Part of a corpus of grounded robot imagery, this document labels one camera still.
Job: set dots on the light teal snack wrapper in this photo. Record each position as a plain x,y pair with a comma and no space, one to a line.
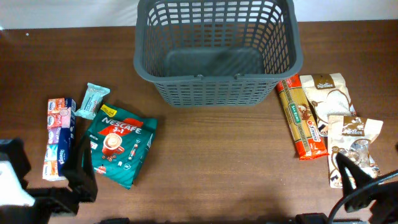
91,101

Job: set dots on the San Remo spaghetti packet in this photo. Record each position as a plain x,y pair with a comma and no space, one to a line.
305,134

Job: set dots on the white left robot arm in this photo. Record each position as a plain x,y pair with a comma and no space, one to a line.
19,204

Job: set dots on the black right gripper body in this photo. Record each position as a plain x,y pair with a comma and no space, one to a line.
382,194

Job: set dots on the green Nescafe coffee bag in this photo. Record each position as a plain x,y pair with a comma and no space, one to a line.
120,142

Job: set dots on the Kleenex tissue pack box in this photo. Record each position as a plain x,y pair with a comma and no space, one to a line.
61,136

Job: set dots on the beige pouch chocolate contents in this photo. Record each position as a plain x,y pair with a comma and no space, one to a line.
351,136

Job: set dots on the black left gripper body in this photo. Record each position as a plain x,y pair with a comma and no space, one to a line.
50,193

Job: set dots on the grey plastic basket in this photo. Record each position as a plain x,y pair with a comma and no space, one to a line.
216,52

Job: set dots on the beige pouch white contents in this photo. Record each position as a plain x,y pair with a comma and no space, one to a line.
328,95

